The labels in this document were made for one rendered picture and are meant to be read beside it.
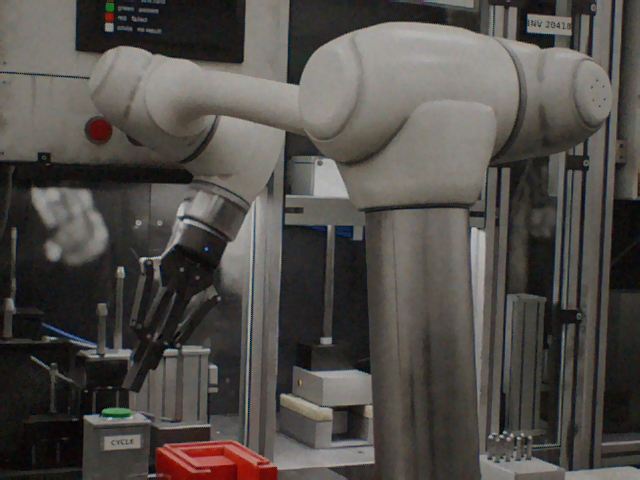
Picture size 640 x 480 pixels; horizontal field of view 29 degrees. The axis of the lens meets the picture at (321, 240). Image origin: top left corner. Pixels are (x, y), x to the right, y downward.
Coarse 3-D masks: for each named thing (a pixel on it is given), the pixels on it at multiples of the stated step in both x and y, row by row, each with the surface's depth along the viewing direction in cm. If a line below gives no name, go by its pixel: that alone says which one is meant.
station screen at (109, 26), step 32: (96, 0) 170; (128, 0) 172; (160, 0) 174; (192, 0) 176; (224, 0) 178; (96, 32) 170; (128, 32) 172; (160, 32) 174; (192, 32) 176; (224, 32) 178
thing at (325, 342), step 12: (324, 228) 215; (324, 240) 215; (324, 252) 215; (324, 264) 215; (324, 276) 215; (324, 288) 215; (324, 300) 215; (324, 312) 215; (324, 324) 215; (324, 336) 215; (300, 348) 216; (312, 348) 211; (324, 348) 212; (336, 348) 213; (348, 348) 214; (300, 360) 215; (312, 360) 212; (324, 360) 213; (336, 360) 214; (348, 360) 215
